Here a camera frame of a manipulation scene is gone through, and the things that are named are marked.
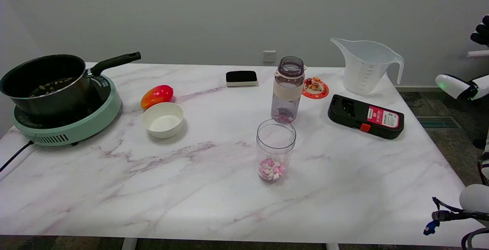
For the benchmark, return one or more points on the large translucent measuring jug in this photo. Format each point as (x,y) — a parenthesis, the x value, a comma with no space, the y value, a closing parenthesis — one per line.
(363,70)

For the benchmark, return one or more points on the white wrist pod green light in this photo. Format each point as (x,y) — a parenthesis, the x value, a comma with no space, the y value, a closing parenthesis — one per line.
(452,85)

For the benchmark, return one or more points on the clear plastic measuring cup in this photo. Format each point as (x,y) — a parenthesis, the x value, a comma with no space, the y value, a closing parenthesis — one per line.
(276,146)

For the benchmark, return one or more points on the black chair caster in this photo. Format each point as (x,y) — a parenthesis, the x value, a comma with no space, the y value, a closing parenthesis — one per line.
(479,143)

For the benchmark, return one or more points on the orange round coaster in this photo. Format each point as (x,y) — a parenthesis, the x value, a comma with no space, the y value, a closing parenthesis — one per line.
(319,93)

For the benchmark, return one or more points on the clear purple water bottle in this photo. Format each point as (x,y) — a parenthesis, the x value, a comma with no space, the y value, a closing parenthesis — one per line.
(287,89)

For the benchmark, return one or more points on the white horizontal pipe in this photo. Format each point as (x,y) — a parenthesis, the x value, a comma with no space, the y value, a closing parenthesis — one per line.
(477,53)

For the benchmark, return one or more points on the white table leg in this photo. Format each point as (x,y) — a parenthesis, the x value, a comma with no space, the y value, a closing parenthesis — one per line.
(130,244)
(332,246)

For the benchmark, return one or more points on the metal floor vent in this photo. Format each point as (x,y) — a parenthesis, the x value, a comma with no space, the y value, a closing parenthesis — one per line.
(437,122)

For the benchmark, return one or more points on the black device with red label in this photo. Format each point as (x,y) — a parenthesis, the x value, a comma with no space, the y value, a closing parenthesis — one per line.
(351,118)

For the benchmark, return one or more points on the white round bowl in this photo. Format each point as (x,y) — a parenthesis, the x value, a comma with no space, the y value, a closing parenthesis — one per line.
(162,122)

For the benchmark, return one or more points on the red orange mango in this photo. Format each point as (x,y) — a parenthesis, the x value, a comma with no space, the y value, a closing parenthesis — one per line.
(156,95)

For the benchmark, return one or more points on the brown food bits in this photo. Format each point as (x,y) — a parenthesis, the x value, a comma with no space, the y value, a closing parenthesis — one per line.
(51,86)

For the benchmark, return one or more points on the white wall socket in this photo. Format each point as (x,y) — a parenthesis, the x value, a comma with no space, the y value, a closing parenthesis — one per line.
(269,56)

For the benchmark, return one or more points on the mint green induction cooker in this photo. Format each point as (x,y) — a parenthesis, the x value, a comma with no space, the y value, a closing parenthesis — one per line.
(76,129)

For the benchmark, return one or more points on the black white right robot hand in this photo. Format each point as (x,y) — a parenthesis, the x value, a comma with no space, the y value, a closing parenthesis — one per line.
(482,34)

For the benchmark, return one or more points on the black whiteboard eraser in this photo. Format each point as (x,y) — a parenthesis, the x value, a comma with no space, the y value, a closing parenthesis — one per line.
(241,77)

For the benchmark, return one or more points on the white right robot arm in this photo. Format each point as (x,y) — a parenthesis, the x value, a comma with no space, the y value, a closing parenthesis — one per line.
(475,200)

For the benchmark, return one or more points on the pink white candy pieces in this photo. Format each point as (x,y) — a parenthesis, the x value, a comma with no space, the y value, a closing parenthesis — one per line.
(283,117)
(272,169)

